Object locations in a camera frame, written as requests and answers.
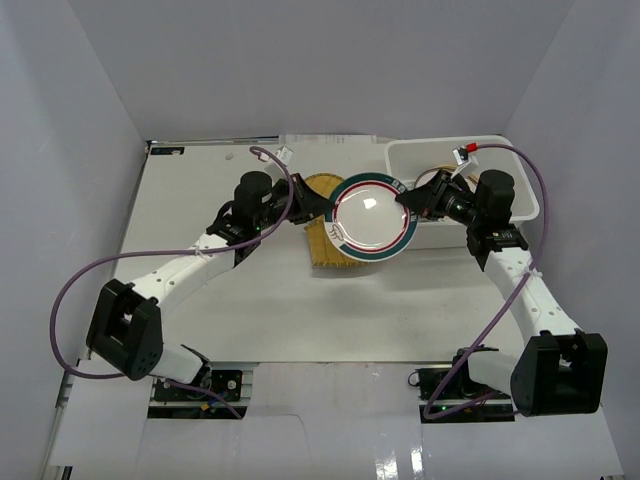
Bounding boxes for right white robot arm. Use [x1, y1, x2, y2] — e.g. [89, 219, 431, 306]
[396, 170, 608, 417]

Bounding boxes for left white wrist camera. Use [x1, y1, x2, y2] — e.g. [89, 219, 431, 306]
[257, 144, 296, 181]

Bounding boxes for white plate orange sunburst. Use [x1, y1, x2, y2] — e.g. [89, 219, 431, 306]
[414, 165, 455, 188]

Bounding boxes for white plate green red rim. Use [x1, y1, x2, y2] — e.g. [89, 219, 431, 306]
[323, 172, 418, 263]

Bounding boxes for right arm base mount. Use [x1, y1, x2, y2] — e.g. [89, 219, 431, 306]
[407, 363, 517, 424]

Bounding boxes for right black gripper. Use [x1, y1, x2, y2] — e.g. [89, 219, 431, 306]
[396, 171, 482, 228]

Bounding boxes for purple cable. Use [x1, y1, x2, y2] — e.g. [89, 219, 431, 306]
[49, 145, 292, 419]
[422, 143, 549, 419]

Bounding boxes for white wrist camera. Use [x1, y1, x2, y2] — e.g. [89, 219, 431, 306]
[257, 144, 296, 181]
[452, 143, 478, 177]

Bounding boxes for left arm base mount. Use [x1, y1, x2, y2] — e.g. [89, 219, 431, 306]
[148, 369, 250, 420]

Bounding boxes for white paper sheets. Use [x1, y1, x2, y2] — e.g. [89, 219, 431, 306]
[279, 134, 377, 145]

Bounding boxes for round woven bamboo tray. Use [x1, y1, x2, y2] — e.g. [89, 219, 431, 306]
[304, 173, 344, 198]

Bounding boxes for white plastic bin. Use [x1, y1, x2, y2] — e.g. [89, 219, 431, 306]
[384, 135, 540, 249]

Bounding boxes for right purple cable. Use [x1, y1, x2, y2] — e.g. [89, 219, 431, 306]
[422, 143, 549, 419]

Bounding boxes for fan-shaped woven bamboo tray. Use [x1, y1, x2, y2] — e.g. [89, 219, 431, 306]
[305, 218, 365, 268]

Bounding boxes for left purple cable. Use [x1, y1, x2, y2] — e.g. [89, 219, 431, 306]
[49, 145, 292, 419]

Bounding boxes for dark label sticker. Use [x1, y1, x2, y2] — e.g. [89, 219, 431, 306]
[149, 146, 185, 156]

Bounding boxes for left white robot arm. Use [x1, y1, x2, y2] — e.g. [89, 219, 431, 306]
[86, 171, 334, 399]

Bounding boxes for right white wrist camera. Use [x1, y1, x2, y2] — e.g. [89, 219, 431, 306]
[452, 143, 478, 177]

